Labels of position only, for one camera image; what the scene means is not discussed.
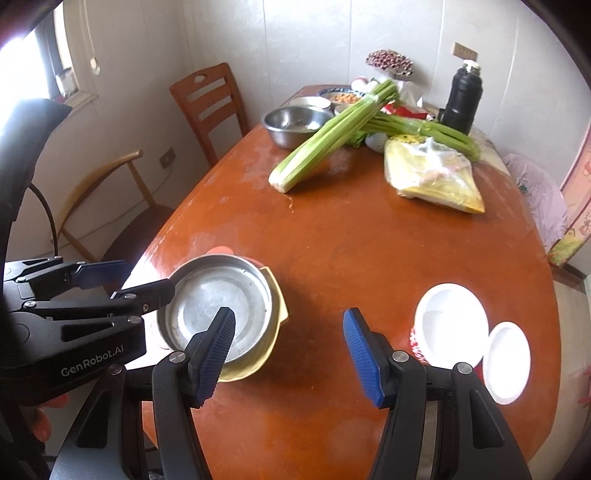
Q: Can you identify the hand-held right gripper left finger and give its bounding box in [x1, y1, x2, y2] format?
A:
[48, 306, 237, 480]

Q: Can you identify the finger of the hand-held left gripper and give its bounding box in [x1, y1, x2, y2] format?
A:
[23, 278, 176, 320]
[4, 258, 133, 302]

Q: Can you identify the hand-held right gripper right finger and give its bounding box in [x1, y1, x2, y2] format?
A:
[342, 308, 529, 480]

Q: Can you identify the round steel plate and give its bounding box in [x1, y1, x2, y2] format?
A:
[157, 255, 274, 365]

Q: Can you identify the yellow shell-shaped plate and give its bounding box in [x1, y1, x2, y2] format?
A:
[217, 265, 289, 383]

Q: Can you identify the white paper bowl red print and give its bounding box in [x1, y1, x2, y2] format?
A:
[410, 283, 490, 367]
[481, 322, 532, 406]

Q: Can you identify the person's left hand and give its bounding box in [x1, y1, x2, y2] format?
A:
[31, 391, 71, 443]

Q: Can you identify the tan wishbone chair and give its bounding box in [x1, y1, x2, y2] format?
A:
[28, 149, 176, 268]

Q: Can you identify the plastic bag of yellow noodles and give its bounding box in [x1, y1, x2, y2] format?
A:
[383, 136, 485, 214]

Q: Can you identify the brown wooden slat chair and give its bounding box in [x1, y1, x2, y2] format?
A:
[169, 63, 250, 168]

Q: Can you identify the white foam-netted fruit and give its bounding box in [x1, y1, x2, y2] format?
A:
[365, 131, 393, 153]

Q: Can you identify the green celery bunch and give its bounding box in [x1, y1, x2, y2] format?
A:
[365, 113, 483, 162]
[269, 79, 400, 193]

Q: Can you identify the steel basin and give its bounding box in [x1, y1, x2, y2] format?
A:
[262, 106, 334, 149]

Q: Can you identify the purple cloth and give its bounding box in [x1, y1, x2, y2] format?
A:
[501, 153, 568, 252]

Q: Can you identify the white ceramic bowl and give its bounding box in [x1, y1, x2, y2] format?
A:
[288, 96, 333, 112]

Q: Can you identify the red box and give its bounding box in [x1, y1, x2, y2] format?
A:
[381, 102, 419, 118]

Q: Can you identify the pink cartoon wardrobe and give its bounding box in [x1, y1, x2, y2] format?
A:
[547, 138, 591, 278]

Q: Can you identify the blue patterned bowl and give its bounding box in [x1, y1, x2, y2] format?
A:
[318, 87, 368, 107]

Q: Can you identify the white plastic bag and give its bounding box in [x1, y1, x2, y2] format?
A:
[394, 78, 426, 109]

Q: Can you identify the black thermos bottle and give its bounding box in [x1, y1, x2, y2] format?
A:
[438, 60, 483, 136]

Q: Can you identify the black cable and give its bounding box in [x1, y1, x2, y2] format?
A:
[28, 182, 58, 259]

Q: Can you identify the window frame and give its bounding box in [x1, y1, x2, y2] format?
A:
[34, 0, 100, 104]

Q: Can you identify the white pull cord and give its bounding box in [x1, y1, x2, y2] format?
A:
[78, 0, 100, 75]

